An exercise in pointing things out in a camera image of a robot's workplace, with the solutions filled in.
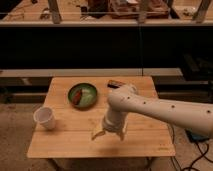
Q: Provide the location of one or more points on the brown sausage on plate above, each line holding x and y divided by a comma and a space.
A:
77, 97

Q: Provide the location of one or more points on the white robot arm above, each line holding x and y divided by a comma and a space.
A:
195, 117

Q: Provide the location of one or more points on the wooden folding table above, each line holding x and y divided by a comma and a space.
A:
70, 143

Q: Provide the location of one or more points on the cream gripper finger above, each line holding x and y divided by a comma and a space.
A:
121, 135
97, 134

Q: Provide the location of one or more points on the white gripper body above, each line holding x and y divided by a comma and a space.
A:
114, 126

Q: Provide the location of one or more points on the long wooden bench shelf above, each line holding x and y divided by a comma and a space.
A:
89, 72

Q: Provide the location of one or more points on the black box on floor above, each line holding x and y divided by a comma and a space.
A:
195, 137

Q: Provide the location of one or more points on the white paper cup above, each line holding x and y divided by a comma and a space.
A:
44, 116

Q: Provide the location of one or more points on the dark brown snack bar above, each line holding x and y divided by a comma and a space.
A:
114, 84

